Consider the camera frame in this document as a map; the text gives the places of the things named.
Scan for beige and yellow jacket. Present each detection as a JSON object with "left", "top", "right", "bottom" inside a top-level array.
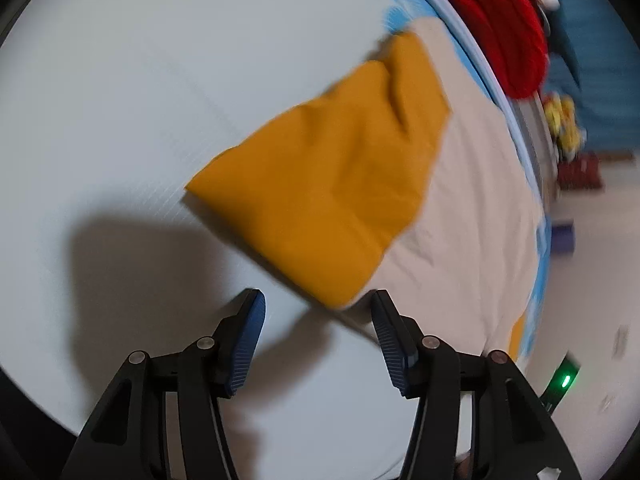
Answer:
[{"left": 184, "top": 17, "right": 549, "bottom": 362}]

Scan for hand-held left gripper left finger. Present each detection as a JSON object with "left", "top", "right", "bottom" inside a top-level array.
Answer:
[{"left": 60, "top": 288, "right": 267, "bottom": 480}]

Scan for teal backdrop panel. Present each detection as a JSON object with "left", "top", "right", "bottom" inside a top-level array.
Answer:
[{"left": 545, "top": 0, "right": 640, "bottom": 127}]

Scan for dark red object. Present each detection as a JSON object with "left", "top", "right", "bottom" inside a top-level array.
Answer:
[{"left": 556, "top": 154, "right": 604, "bottom": 194}]

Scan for purple object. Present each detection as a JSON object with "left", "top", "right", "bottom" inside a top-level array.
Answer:
[{"left": 551, "top": 221, "right": 577, "bottom": 257}]

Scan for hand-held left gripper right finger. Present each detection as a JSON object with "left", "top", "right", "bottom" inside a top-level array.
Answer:
[{"left": 370, "top": 289, "right": 583, "bottom": 480}]

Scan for yellow plush toys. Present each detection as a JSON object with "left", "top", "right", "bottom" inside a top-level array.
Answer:
[{"left": 544, "top": 91, "right": 589, "bottom": 154}]

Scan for red folded blanket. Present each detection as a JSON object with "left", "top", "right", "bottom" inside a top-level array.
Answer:
[{"left": 414, "top": 0, "right": 551, "bottom": 102}]

